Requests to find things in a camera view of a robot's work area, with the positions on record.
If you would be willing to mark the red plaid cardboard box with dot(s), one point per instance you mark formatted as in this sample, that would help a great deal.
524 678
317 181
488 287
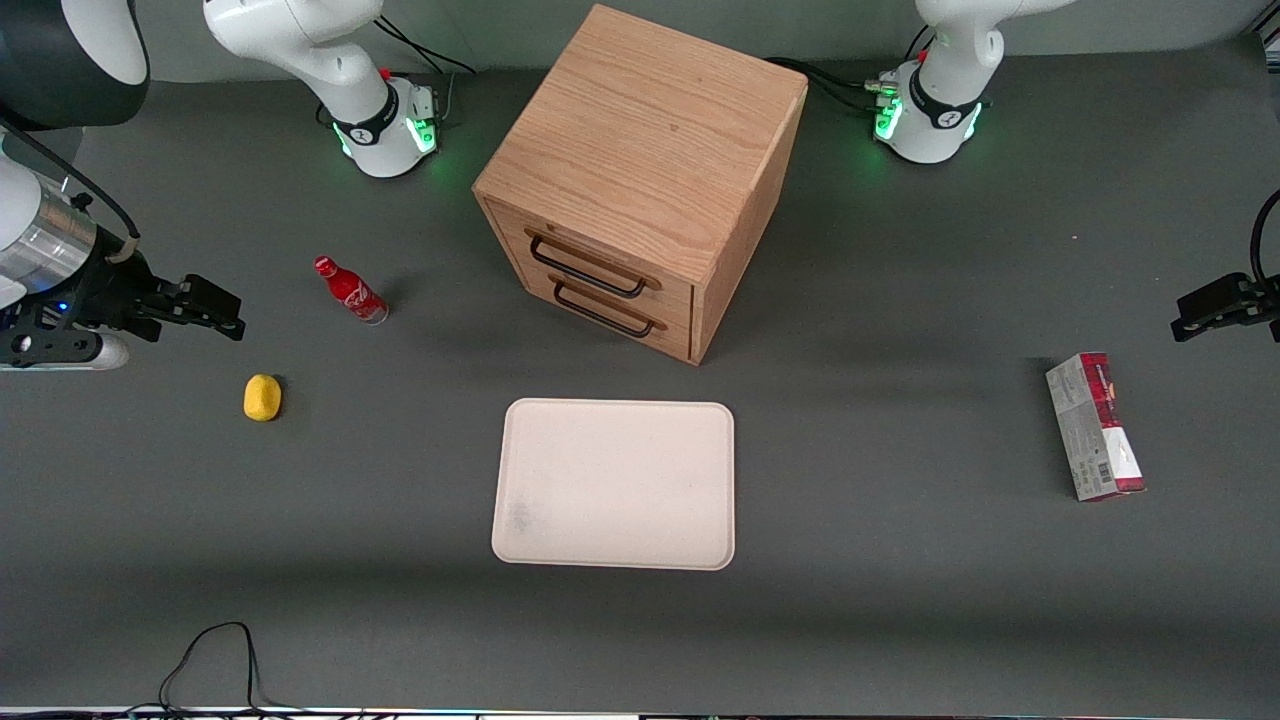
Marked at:
1095 425

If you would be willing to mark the yellow lemon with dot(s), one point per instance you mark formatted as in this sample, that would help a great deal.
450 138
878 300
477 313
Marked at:
262 398

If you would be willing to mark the red coke bottle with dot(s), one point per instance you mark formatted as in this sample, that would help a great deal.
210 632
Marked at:
352 292

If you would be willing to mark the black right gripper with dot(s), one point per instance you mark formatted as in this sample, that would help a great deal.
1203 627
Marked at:
112 287

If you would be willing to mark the wooden drawer cabinet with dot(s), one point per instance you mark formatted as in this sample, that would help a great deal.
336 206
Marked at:
650 130

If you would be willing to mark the shallow wooden drawer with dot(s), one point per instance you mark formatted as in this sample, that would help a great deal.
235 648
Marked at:
600 255

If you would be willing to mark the beige rectangular tray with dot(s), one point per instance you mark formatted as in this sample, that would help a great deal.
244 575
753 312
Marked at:
615 485

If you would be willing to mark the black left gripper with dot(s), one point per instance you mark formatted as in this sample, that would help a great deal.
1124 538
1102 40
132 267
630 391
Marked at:
1228 303

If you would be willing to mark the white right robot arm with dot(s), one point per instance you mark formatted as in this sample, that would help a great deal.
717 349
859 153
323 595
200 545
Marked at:
300 40

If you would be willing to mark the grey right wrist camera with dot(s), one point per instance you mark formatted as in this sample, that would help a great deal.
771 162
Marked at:
70 350

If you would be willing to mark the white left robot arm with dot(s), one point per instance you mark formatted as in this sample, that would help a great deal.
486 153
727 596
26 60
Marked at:
945 100

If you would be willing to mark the deep wooden drawer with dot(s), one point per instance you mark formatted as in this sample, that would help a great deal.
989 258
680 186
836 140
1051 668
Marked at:
670 338

